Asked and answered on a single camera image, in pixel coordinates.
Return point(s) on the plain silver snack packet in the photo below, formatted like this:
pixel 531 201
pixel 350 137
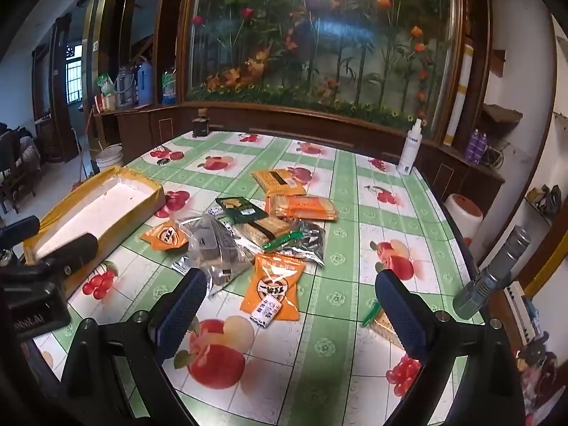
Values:
pixel 182 266

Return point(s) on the orange cracker packet dark label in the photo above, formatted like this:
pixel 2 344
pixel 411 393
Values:
pixel 277 181

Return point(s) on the large orange snack packet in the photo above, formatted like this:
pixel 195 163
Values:
pixel 275 284

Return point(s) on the small dark jar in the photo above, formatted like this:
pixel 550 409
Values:
pixel 199 126

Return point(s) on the dark green snack packet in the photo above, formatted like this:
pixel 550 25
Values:
pixel 239 208

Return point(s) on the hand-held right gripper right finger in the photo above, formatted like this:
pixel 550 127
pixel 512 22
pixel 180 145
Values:
pixel 401 315

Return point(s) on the white plastic bucket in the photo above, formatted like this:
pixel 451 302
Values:
pixel 108 157

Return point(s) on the green-edged cracker packet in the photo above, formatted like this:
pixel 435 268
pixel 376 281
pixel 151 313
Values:
pixel 381 326
pixel 259 230

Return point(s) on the low wooden cabinet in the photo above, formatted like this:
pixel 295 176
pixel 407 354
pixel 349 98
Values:
pixel 266 117

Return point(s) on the glass flower display panel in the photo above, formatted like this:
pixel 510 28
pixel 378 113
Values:
pixel 310 53

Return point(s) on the red white box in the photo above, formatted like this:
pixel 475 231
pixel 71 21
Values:
pixel 106 103

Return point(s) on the shallow yellow cardboard box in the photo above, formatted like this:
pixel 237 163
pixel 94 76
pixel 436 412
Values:
pixel 102 204

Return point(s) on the dark wooden chair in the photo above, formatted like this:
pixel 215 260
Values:
pixel 13 173

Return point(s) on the gold wooden pillar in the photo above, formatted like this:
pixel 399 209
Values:
pixel 95 31

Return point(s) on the blue white candy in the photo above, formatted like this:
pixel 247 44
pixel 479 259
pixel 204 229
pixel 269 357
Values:
pixel 266 315
pixel 215 211

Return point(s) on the barred window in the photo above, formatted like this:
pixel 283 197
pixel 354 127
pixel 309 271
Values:
pixel 74 75

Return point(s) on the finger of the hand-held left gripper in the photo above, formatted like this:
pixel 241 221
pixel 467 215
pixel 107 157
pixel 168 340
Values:
pixel 71 253
pixel 20 230

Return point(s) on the grey water jug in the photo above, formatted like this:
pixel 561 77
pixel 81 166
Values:
pixel 124 88

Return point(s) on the green plastic bag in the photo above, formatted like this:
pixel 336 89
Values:
pixel 105 83

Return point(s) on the purple bottle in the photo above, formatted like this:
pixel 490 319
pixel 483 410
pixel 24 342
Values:
pixel 475 146
pixel 483 148

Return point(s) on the white orange plastic container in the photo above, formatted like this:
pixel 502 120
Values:
pixel 466 222

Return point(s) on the green tissue pack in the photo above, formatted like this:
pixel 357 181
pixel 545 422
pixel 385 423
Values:
pixel 168 88

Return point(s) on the blue thermos flask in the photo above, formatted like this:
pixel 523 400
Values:
pixel 144 84

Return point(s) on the orange wafer packet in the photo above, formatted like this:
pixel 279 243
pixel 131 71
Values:
pixel 306 206

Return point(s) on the white roll yellow stripes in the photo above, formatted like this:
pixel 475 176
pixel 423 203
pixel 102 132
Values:
pixel 459 97

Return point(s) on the white ribbed object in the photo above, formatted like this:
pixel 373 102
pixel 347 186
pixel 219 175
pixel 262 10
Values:
pixel 521 310

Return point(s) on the white spray bottle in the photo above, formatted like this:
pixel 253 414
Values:
pixel 408 151

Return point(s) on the grey translucent snack packet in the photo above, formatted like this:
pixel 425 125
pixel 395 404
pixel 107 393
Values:
pixel 213 248

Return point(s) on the small orange snack packet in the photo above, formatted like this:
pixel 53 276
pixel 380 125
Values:
pixel 165 236

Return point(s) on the silver printed snack packet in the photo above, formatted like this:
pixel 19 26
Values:
pixel 308 242

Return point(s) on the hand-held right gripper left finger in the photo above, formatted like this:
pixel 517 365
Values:
pixel 182 315

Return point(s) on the grey metal flashlight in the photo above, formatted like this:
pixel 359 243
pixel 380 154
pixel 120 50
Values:
pixel 488 279

